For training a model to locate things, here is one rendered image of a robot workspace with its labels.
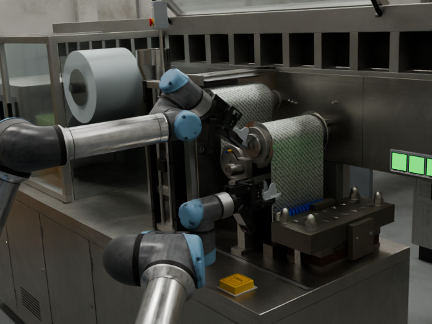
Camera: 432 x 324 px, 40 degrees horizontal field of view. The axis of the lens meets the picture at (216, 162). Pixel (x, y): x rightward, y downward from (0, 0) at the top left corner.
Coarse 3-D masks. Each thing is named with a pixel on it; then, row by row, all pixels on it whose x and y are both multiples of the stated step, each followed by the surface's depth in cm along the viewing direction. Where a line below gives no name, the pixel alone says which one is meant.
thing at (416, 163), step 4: (412, 156) 178; (412, 160) 178; (416, 160) 177; (420, 160) 176; (412, 164) 179; (416, 164) 178; (420, 164) 176; (412, 168) 179; (416, 168) 178; (420, 168) 177; (416, 172) 178; (420, 172) 177
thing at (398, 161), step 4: (392, 156) 184; (396, 156) 183; (400, 156) 181; (404, 156) 180; (392, 160) 184; (396, 160) 183; (400, 160) 182; (404, 160) 181; (392, 164) 184; (396, 164) 183; (400, 164) 182; (404, 164) 181; (396, 168) 184; (400, 168) 182; (404, 168) 181
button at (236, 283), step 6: (228, 276) 168; (234, 276) 168; (240, 276) 168; (222, 282) 165; (228, 282) 164; (234, 282) 164; (240, 282) 164; (246, 282) 164; (252, 282) 165; (222, 288) 166; (228, 288) 163; (234, 288) 161; (240, 288) 162; (246, 288) 164
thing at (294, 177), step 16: (288, 160) 186; (304, 160) 190; (320, 160) 195; (272, 176) 182; (288, 176) 187; (304, 176) 191; (320, 176) 196; (288, 192) 188; (304, 192) 193; (320, 192) 198; (272, 208) 185; (288, 208) 189
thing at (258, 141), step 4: (248, 136) 184; (252, 136) 182; (256, 136) 181; (248, 140) 184; (252, 140) 183; (256, 140) 181; (260, 140) 181; (248, 144) 185; (252, 144) 183; (256, 144) 181; (260, 144) 181; (248, 148) 185; (252, 148) 183; (256, 148) 182; (260, 148) 181; (248, 152) 185; (252, 152) 184; (256, 152) 182; (260, 152) 182; (252, 156) 184; (256, 156) 183
